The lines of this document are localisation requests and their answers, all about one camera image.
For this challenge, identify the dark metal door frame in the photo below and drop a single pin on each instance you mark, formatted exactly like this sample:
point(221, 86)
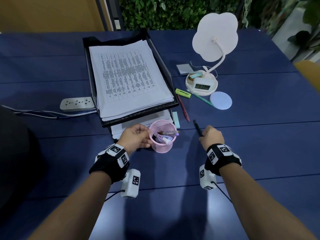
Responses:
point(115, 12)

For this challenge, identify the black mesh tiered tray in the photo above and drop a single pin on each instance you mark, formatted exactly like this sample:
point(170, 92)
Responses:
point(110, 41)

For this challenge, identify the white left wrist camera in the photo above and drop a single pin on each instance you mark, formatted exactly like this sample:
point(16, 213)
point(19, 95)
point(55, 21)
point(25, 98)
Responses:
point(130, 187)

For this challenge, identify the person's left hand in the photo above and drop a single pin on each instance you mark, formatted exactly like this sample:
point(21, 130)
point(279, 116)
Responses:
point(132, 139)

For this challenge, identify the white flower-shaped desk lamp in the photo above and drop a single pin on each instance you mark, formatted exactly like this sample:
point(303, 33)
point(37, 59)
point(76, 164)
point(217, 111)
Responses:
point(215, 32)

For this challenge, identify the black left wristband with markers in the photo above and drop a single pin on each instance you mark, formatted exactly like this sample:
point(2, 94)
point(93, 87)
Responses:
point(102, 167)

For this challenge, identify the yellow highlighter pen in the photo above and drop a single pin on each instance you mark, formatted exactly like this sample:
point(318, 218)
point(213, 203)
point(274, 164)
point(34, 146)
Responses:
point(183, 93)

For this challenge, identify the black right wristband with markers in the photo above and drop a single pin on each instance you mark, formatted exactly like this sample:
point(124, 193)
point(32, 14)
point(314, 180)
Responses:
point(220, 162)

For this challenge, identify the mint green eraser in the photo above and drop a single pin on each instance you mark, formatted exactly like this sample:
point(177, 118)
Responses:
point(196, 75)

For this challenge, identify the black pen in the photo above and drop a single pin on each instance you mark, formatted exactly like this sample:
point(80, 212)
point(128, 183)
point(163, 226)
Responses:
point(197, 128)

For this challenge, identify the red pen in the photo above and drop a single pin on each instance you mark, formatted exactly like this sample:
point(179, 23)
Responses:
point(183, 108)

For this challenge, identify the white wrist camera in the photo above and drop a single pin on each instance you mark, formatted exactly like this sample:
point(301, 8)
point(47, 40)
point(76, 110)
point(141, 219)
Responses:
point(206, 181)
point(130, 187)

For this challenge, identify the white power strip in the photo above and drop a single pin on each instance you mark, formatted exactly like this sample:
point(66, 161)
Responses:
point(77, 104)

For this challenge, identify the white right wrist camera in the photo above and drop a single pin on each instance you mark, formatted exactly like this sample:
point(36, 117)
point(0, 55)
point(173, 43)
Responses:
point(206, 181)

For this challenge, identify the green plant wall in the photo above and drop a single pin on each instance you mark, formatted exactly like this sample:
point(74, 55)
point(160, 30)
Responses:
point(175, 12)

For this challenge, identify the dark green potted plant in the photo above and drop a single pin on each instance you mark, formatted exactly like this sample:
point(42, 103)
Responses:
point(300, 38)

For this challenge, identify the white column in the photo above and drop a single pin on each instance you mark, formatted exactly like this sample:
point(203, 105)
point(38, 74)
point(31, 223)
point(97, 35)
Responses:
point(282, 37)

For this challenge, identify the black wristband with markers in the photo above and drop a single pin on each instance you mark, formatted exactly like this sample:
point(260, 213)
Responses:
point(220, 162)
point(102, 167)

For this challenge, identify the person's right forearm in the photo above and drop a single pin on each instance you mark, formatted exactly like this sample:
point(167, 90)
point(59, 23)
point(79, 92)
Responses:
point(262, 207)

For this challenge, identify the person's right hand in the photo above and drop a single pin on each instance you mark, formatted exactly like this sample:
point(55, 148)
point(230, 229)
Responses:
point(212, 138)

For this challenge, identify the person's left forearm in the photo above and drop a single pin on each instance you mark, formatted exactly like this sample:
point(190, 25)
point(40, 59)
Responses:
point(70, 212)

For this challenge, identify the small grey square card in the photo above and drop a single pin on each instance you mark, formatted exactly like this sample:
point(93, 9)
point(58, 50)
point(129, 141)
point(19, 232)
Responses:
point(185, 68)

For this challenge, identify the large black chair back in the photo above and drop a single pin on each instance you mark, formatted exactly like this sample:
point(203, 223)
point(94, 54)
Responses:
point(15, 159)

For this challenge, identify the printed paper sheet bundle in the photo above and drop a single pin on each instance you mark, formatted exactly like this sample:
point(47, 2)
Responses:
point(140, 119)
point(150, 107)
point(130, 74)

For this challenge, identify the pink mesh cup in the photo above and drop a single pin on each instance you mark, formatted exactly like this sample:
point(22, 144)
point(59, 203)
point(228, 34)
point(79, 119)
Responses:
point(162, 148)

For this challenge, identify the small digital clock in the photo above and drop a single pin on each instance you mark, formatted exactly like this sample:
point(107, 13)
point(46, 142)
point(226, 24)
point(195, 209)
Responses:
point(202, 86)

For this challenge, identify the pale blue round pad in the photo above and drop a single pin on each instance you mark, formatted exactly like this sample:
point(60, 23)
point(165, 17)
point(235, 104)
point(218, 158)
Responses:
point(221, 101)

